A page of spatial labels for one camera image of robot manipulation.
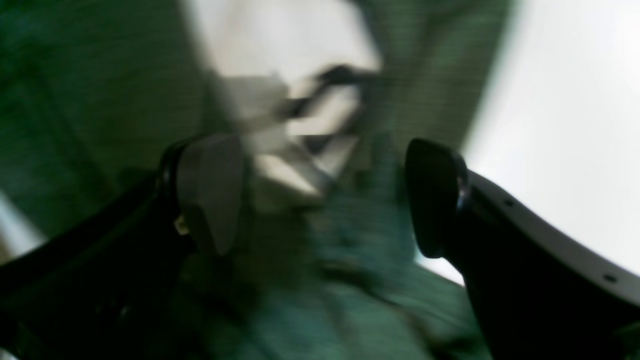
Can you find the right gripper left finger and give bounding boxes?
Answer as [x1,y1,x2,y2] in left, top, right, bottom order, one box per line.
[1,133,245,360]

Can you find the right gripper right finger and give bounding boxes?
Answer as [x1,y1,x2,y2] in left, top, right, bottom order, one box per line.
[404,138,640,360]

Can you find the dark green t-shirt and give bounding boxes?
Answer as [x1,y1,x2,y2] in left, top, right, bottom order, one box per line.
[1,0,515,360]

